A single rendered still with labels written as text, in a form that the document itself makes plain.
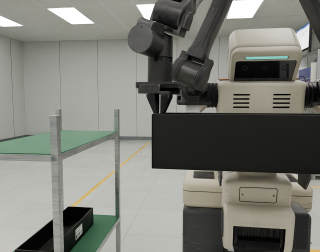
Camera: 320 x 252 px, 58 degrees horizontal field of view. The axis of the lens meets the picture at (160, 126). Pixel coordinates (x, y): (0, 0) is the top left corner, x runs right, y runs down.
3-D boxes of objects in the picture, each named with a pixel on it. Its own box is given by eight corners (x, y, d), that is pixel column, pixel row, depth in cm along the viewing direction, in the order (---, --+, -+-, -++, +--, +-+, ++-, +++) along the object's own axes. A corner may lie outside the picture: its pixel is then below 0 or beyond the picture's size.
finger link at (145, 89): (169, 127, 64) (169, 84, 63) (137, 126, 65) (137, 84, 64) (172, 125, 71) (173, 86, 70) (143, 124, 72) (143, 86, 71)
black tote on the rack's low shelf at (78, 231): (50, 275, 135) (49, 252, 134) (15, 272, 137) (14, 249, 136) (93, 224, 191) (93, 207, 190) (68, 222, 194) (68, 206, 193)
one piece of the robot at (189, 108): (186, 111, 108) (186, 80, 106) (200, 111, 107) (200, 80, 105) (185, 116, 98) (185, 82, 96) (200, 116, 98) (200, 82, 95)
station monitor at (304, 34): (308, 49, 423) (309, 20, 419) (295, 56, 480) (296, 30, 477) (318, 49, 421) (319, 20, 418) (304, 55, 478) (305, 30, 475)
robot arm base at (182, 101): (211, 85, 103) (177, 85, 105) (212, 69, 96) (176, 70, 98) (211, 105, 98) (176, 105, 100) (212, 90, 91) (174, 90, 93)
